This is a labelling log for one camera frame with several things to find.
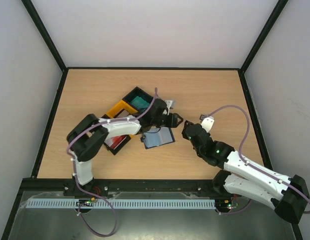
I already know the dark blue card holder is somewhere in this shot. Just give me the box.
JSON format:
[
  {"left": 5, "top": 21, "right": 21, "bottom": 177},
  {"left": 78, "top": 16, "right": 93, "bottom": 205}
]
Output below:
[{"left": 141, "top": 127, "right": 175, "bottom": 149}]

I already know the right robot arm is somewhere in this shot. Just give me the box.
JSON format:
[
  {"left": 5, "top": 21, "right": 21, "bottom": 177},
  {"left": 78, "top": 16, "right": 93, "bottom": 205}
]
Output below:
[{"left": 182, "top": 121, "right": 310, "bottom": 224}]

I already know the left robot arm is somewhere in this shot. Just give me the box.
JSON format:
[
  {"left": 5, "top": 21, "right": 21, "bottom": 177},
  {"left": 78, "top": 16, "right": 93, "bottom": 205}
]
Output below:
[{"left": 66, "top": 98, "right": 183, "bottom": 188}]

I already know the teal card stack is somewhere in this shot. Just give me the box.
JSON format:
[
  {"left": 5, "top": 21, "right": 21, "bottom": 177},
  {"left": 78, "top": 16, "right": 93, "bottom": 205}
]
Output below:
[{"left": 130, "top": 96, "right": 150, "bottom": 111}]

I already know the black bin with teal cards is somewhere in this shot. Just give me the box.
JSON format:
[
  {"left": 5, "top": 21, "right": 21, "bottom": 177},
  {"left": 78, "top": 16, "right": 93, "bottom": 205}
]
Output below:
[{"left": 122, "top": 86, "right": 153, "bottom": 111}]

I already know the yellow card bin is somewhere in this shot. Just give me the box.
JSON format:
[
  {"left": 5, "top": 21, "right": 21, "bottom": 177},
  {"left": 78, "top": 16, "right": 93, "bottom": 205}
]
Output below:
[{"left": 104, "top": 100, "right": 138, "bottom": 119}]

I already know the red white card stack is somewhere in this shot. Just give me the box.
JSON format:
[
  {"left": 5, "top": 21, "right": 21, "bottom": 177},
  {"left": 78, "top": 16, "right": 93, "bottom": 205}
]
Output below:
[{"left": 105, "top": 135, "right": 127, "bottom": 149}]

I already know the black bin with red cards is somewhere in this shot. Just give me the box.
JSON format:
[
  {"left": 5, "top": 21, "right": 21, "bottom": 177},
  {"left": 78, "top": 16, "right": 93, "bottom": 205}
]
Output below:
[{"left": 104, "top": 135, "right": 131, "bottom": 156}]

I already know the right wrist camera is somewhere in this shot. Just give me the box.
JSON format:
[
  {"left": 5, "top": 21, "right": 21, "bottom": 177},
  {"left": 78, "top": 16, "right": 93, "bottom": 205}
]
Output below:
[{"left": 199, "top": 114, "right": 215, "bottom": 133}]

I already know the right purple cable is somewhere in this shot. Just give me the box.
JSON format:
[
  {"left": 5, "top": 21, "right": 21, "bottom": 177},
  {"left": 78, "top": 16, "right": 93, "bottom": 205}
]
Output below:
[{"left": 207, "top": 104, "right": 310, "bottom": 216}]

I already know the purple cable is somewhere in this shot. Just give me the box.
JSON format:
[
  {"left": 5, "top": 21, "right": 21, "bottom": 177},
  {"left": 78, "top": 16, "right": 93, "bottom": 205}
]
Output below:
[
  {"left": 207, "top": 104, "right": 310, "bottom": 216},
  {"left": 66, "top": 87, "right": 118, "bottom": 237}
]

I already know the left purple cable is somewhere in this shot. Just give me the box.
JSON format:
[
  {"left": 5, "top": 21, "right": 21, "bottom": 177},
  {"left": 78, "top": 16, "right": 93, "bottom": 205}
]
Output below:
[{"left": 66, "top": 87, "right": 118, "bottom": 237}]

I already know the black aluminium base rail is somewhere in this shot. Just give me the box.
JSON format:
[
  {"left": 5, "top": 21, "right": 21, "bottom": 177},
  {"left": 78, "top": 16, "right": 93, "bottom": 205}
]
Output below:
[{"left": 18, "top": 178, "right": 232, "bottom": 199}]

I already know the white slotted cable duct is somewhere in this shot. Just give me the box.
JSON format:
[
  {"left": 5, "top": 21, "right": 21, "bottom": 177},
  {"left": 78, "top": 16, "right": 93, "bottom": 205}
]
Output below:
[{"left": 26, "top": 198, "right": 215, "bottom": 210}]

